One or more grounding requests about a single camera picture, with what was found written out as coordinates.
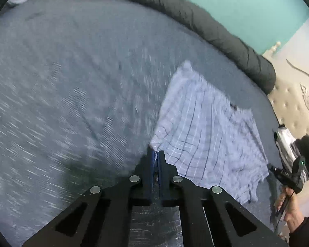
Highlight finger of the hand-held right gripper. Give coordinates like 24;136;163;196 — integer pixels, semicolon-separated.
267;163;284;180

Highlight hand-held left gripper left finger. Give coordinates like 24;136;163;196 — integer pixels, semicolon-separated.
22;148;156;247

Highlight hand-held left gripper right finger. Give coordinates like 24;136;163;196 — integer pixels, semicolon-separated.
157;150;289;247

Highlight blue plaid shorts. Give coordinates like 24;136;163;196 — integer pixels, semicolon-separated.
149;60;269;204

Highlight person's right forearm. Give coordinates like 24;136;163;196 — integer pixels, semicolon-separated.
288;216;309;247

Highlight stack of folded clothes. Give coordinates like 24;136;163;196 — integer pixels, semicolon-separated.
274;125;309;181

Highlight person's right hand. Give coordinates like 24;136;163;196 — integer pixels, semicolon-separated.
274;186;306;234

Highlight cream tufted headboard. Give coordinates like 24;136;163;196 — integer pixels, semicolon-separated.
261;21;309;211

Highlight bed with blue sheet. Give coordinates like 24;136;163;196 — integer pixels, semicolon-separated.
0;0;281;247

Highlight dark grey rolled duvet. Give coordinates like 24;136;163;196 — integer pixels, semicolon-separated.
59;0;277;95

